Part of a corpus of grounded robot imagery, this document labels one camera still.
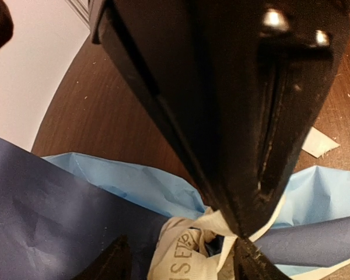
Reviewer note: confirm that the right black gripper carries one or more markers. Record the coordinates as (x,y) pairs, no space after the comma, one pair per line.
(234,86)

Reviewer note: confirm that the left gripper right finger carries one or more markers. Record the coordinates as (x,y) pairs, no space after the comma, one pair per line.
(251,264)

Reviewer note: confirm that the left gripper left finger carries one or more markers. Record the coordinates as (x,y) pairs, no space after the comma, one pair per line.
(115,262)

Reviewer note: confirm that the cream printed ribbon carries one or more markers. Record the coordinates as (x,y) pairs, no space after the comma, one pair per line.
(194,249)

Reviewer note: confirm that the blue wrapping paper sheet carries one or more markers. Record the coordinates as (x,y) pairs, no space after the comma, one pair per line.
(57,215)

